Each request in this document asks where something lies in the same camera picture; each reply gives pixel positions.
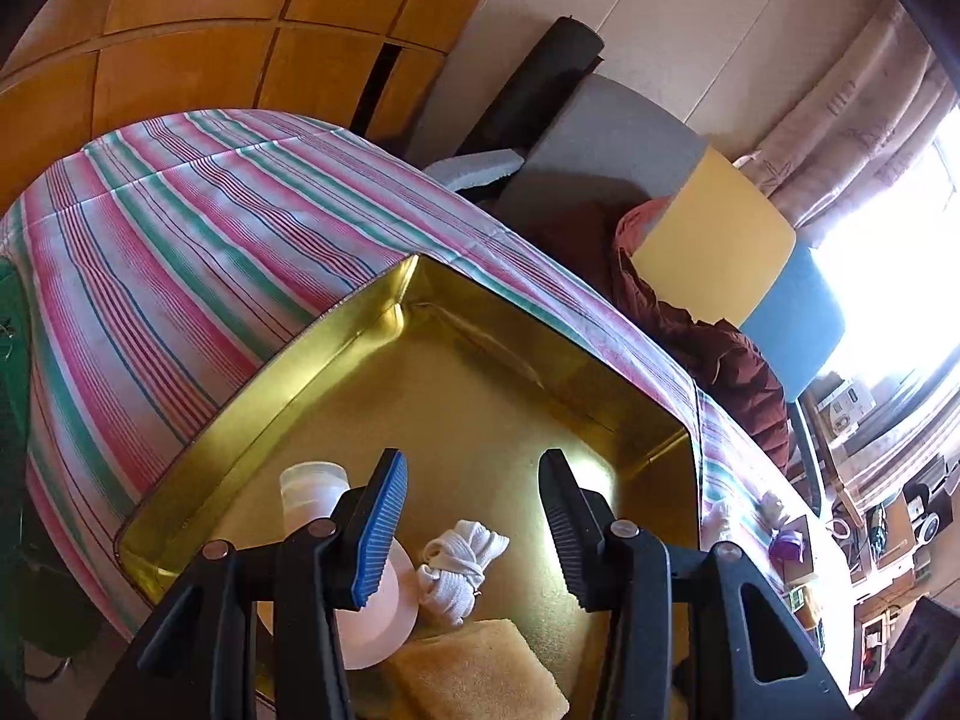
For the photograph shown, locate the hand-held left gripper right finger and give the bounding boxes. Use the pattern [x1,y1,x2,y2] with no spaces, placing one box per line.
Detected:
[538,448,856,720]

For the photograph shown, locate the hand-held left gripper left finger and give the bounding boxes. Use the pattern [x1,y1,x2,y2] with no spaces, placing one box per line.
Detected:
[86,448,410,720]

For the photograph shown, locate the white socks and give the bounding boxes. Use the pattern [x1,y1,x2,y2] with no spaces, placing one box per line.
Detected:
[415,517,512,627]

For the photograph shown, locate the translucent pink bottle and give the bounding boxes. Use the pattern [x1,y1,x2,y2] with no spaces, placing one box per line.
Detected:
[279,463,419,671]

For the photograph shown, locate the yellow sponge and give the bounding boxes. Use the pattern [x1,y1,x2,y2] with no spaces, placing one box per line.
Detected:
[379,619,571,720]

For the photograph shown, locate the gold metal tin box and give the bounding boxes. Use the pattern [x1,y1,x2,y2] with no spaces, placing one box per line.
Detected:
[116,253,702,720]

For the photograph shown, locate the maroon padded jacket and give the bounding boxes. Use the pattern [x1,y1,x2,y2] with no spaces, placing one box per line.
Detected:
[525,199,792,473]

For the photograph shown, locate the white carton box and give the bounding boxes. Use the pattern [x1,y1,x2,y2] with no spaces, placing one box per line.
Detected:
[816,382,875,436]

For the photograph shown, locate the grey yellow blue armchair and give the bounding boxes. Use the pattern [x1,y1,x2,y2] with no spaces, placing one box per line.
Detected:
[495,75,848,406]

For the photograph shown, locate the striped bedsheet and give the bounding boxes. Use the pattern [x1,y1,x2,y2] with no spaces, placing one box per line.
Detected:
[0,109,856,691]

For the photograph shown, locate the white foam piece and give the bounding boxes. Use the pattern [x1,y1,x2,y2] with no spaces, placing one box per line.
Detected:
[424,148,530,192]

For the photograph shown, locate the dark green cloth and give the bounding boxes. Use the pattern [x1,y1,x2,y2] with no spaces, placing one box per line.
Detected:
[0,255,35,466]

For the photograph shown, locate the window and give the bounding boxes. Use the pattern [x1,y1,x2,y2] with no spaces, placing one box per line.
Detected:
[814,109,960,398]

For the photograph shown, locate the black rolled mat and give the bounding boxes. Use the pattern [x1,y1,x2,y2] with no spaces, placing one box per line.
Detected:
[457,15,605,162]

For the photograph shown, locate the beige patterned curtain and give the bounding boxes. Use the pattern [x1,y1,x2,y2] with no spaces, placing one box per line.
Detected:
[739,0,960,230]

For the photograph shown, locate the wooden wardrobe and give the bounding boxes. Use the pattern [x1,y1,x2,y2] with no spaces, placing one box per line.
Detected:
[0,0,518,218]

